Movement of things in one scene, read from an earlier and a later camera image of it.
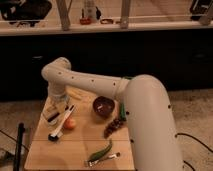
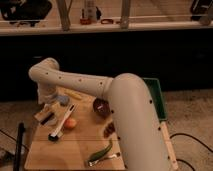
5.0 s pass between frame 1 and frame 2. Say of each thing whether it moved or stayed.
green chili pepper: stayed
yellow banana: stayed
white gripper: moved
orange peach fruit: stayed
